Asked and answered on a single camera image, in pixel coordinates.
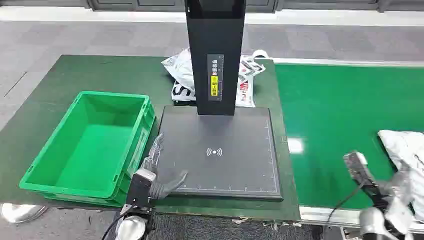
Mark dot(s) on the silver round floor object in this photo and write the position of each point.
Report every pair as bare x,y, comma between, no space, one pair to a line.
21,212

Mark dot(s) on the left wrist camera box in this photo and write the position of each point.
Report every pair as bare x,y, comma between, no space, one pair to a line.
140,187

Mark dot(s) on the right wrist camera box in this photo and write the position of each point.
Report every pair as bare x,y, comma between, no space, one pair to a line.
357,167

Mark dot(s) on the white grey parcel bag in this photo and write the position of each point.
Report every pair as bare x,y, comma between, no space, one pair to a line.
405,145

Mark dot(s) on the black yellow column label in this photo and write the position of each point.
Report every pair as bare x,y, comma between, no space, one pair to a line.
215,79

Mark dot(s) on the white parcel bag black print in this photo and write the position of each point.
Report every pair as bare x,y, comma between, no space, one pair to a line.
181,71

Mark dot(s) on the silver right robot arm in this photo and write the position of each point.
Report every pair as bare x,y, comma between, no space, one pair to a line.
374,222

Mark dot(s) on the green plastic crate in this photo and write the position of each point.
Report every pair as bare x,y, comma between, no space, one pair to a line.
96,155

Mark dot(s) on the silver conveyor frame rail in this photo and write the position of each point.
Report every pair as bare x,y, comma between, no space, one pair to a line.
318,215

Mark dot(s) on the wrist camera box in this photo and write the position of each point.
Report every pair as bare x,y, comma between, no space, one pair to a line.
140,187
357,167

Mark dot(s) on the black scanner column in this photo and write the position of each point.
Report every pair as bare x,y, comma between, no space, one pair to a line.
215,33

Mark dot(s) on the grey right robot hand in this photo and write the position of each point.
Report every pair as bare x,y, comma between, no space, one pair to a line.
400,205

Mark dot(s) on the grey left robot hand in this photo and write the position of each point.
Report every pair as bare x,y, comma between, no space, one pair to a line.
162,185

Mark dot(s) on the black scanner base plate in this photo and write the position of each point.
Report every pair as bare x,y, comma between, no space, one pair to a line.
232,165

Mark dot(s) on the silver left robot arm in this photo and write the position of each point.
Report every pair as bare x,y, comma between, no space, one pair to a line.
132,227

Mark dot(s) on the green conveyor belt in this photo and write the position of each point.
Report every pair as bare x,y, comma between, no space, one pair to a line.
338,116

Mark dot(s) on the white parcel bag red print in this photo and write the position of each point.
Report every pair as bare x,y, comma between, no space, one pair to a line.
246,84

